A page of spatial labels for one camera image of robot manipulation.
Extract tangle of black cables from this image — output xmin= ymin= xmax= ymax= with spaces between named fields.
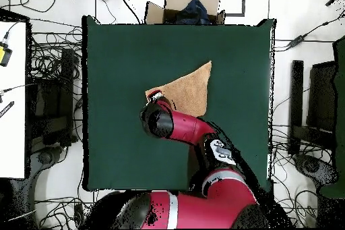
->
xmin=28 ymin=31 xmax=83 ymax=98
xmin=272 ymin=186 xmax=319 ymax=228

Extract black power adapter with cable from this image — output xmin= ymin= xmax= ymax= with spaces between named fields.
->
xmin=274 ymin=11 xmax=345 ymax=52

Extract yellow and black device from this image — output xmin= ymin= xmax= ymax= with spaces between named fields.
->
xmin=0 ymin=41 xmax=13 ymax=67

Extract white desk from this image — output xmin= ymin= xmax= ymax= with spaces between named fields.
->
xmin=0 ymin=20 xmax=28 ymax=179

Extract blue jeans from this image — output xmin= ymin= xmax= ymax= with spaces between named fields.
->
xmin=175 ymin=0 xmax=212 ymax=25

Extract tan terry towel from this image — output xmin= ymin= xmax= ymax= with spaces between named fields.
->
xmin=145 ymin=60 xmax=213 ymax=117

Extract black slotted bar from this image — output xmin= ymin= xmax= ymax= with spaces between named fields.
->
xmin=0 ymin=100 xmax=15 ymax=119

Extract dark green table cloth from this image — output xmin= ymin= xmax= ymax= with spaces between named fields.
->
xmin=82 ymin=15 xmax=276 ymax=192

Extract dark green cloth cover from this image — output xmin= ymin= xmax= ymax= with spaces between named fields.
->
xmin=319 ymin=35 xmax=345 ymax=200

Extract black floor stand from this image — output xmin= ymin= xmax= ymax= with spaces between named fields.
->
xmin=28 ymin=48 xmax=75 ymax=153
xmin=288 ymin=59 xmax=338 ymax=156

